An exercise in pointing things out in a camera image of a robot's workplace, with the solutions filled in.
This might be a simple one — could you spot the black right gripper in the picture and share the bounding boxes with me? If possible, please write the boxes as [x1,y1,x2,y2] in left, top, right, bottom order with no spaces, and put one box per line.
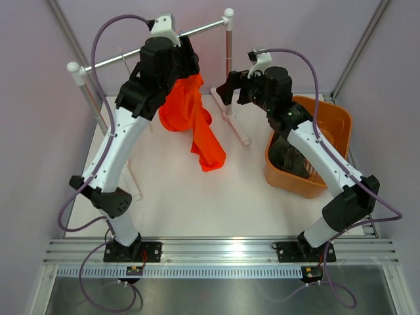
[217,66,274,114]

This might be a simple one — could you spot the orange shorts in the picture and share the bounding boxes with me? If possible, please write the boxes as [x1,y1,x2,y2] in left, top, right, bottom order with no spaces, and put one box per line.
[158,74,226,172]

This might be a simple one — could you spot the white plastic hanger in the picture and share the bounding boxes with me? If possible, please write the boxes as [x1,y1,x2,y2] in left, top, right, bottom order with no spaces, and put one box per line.
[118,47,154,134]

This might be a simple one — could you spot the dark green shorts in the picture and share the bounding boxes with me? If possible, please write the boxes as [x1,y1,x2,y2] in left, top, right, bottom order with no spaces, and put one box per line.
[268,132,320,179]

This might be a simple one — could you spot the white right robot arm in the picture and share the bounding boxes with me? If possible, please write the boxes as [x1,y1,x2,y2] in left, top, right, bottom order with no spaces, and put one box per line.
[216,66,380,261]

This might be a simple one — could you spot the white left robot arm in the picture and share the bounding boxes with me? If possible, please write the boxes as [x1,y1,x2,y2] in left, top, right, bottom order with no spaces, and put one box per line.
[70,36,200,263]

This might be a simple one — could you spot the silver white clothes rack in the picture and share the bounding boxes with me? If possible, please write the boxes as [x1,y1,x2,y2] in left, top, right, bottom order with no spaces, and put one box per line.
[67,8,250,201]

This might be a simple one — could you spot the orange plastic basket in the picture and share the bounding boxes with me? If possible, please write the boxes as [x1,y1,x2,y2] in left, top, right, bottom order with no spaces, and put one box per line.
[264,101,352,199]

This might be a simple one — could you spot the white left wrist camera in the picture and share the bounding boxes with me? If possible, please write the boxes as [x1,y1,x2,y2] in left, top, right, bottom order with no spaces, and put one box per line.
[148,12,181,47]

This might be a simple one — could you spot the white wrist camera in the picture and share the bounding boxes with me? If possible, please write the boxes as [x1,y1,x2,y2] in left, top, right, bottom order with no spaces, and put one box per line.
[247,48,272,79]
[148,12,181,47]

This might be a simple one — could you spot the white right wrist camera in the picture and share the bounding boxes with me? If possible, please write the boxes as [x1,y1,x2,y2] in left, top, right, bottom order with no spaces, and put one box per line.
[247,48,272,79]

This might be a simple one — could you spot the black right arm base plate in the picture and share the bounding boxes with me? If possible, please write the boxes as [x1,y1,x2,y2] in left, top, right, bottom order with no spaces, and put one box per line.
[271,241,337,263]

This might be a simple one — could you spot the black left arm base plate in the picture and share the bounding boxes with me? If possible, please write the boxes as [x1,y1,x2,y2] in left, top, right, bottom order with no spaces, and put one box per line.
[103,241,163,263]

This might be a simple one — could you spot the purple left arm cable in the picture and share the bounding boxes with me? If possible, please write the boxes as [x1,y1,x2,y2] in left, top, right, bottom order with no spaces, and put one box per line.
[57,13,158,312]

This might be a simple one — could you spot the aluminium mounting rail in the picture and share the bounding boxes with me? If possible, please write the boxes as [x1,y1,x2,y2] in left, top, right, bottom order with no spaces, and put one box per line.
[43,238,399,265]

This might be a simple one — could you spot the white slotted cable duct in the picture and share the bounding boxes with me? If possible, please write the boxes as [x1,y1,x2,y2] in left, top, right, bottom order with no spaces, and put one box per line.
[57,264,303,279]

